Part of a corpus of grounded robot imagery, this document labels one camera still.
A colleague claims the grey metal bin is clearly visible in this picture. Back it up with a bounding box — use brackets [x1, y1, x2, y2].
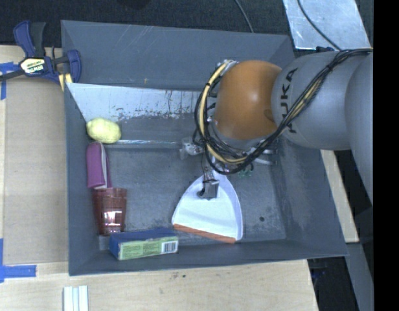
[60, 19, 350, 277]

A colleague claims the brown flat board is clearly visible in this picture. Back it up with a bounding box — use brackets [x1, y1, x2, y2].
[3, 76, 70, 266]

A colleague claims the white dustpan with orange edge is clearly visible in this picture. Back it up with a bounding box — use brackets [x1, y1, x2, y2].
[171, 172, 244, 244]

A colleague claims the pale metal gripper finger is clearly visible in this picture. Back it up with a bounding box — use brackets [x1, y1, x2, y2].
[179, 136, 201, 160]

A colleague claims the blue and green box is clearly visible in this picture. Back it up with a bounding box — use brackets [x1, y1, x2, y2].
[108, 227, 180, 261]

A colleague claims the yellow lemon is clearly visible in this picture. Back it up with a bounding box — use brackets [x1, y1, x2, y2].
[85, 117, 122, 144]

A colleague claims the red translucent cup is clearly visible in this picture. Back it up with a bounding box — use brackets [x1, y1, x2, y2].
[91, 187, 128, 237]

